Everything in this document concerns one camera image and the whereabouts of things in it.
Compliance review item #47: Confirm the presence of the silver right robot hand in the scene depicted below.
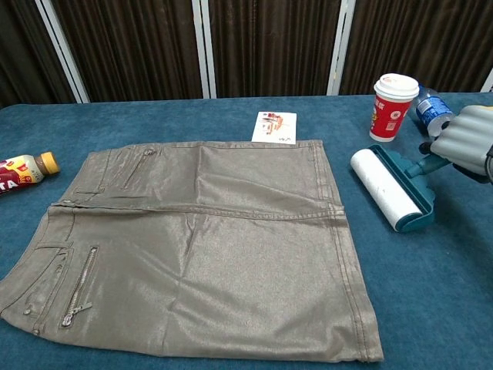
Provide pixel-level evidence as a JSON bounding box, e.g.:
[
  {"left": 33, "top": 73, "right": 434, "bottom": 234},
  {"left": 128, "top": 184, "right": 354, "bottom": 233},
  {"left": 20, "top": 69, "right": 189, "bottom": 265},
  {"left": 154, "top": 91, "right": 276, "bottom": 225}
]
[{"left": 418, "top": 104, "right": 493, "bottom": 184}]

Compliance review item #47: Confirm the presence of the teal lint roller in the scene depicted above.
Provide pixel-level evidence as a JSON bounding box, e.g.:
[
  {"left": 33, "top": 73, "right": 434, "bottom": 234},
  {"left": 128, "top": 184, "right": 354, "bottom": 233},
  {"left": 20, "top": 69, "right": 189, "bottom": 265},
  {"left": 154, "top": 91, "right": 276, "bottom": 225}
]
[{"left": 349, "top": 144, "right": 454, "bottom": 234}]

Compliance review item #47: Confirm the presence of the shiny brown skirt with zippers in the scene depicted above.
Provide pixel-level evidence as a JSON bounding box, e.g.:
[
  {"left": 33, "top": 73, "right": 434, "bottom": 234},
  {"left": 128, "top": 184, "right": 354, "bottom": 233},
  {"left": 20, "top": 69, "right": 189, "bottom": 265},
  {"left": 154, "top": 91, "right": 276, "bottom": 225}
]
[{"left": 0, "top": 139, "right": 385, "bottom": 364}]

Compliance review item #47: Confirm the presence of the clear water bottle, blue label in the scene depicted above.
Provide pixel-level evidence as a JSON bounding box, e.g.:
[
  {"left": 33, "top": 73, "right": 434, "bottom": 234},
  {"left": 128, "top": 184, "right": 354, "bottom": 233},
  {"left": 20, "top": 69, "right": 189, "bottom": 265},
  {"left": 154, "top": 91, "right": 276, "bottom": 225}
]
[{"left": 412, "top": 84, "right": 458, "bottom": 138}]

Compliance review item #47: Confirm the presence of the red paper cup, white lid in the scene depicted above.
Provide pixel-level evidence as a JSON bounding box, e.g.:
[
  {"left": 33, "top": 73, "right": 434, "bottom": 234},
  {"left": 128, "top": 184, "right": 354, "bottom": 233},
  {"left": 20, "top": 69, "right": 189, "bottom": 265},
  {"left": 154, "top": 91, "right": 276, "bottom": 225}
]
[{"left": 368, "top": 72, "right": 420, "bottom": 143}]

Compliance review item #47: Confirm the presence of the dark brown folding screen panel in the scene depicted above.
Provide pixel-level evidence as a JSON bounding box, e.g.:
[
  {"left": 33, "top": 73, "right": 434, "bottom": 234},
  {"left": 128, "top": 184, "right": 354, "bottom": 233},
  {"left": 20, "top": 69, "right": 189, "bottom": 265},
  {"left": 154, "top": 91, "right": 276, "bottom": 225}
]
[
  {"left": 0, "top": 0, "right": 76, "bottom": 109},
  {"left": 338, "top": 0, "right": 493, "bottom": 96},
  {"left": 207, "top": 0, "right": 342, "bottom": 99},
  {"left": 52, "top": 0, "right": 204, "bottom": 103}
]

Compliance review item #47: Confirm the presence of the blue velvet table cover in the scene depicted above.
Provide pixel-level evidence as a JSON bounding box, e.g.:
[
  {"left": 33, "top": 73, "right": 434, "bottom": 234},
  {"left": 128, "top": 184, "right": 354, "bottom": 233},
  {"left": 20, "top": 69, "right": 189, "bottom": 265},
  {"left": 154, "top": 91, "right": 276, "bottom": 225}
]
[{"left": 0, "top": 91, "right": 493, "bottom": 370}]

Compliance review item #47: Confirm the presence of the white printed card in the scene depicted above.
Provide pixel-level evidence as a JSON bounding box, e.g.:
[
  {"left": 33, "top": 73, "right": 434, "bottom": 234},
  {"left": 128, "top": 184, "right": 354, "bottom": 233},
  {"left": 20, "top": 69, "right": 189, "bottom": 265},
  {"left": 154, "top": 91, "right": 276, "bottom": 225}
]
[{"left": 251, "top": 111, "right": 299, "bottom": 144}]

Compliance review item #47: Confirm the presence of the Costa coffee bottle, tan cap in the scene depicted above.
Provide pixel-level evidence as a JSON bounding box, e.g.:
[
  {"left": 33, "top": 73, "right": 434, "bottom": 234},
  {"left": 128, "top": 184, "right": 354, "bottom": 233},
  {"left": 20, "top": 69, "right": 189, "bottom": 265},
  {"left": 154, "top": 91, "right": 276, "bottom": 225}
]
[{"left": 0, "top": 151, "right": 61, "bottom": 196}]

